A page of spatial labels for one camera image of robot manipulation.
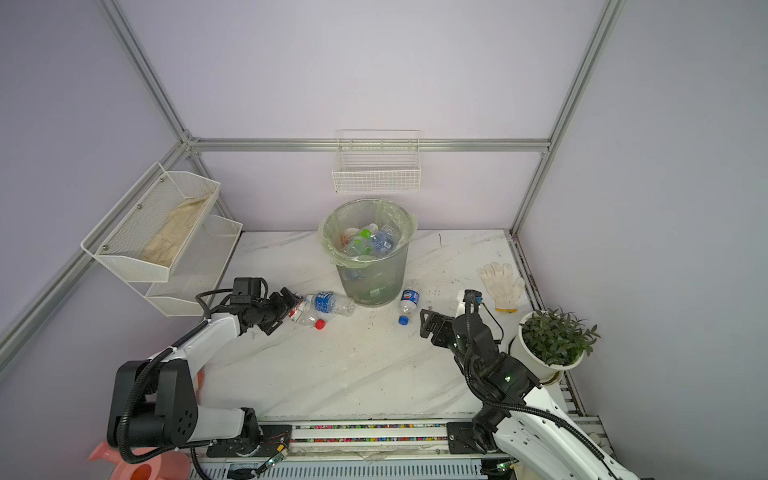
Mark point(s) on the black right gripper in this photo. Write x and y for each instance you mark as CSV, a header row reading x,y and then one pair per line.
x,y
442,324

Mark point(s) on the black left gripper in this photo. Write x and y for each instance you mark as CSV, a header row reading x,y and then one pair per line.
x,y
283,308

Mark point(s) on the clear bottle red white label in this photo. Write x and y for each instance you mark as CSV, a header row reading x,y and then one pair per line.
x,y
305,314

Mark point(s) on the clear bottle blue label white cap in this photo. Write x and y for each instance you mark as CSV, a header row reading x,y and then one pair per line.
x,y
331,303

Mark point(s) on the clear bottle green label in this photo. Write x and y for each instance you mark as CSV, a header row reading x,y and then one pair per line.
x,y
361,242

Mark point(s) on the orange label bottle yellow cap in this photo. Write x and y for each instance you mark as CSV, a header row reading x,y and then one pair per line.
x,y
348,234

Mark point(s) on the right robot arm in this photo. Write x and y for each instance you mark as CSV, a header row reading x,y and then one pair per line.
x,y
518,417

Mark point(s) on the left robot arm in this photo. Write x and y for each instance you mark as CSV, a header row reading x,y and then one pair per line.
x,y
155,407

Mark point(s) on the grey mesh waste bin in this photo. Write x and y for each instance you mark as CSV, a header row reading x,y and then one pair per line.
x,y
376,284

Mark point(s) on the green bin liner bag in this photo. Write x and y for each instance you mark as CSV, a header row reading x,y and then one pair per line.
x,y
359,213

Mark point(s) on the white cotton work glove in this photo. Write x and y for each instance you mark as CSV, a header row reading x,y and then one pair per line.
x,y
505,285

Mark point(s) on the potted green plant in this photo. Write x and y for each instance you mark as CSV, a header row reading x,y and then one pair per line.
x,y
550,342

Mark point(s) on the beige glove in shelf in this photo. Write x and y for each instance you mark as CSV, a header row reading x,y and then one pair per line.
x,y
166,244

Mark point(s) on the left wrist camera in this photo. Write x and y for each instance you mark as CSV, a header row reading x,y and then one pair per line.
x,y
248,291

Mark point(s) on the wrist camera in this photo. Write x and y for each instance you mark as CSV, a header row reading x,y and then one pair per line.
x,y
469,302
248,291

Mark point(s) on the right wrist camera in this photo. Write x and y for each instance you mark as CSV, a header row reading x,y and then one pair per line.
x,y
469,302

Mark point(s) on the base rail with cable strip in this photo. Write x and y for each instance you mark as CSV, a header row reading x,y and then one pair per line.
x,y
355,449

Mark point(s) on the white mesh wall shelf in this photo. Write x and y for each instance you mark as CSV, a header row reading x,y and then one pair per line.
x,y
119,239

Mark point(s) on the white wire wall basket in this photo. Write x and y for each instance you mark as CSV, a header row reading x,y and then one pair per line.
x,y
370,161

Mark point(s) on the aluminium frame post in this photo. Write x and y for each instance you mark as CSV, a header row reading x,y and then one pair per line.
x,y
119,23

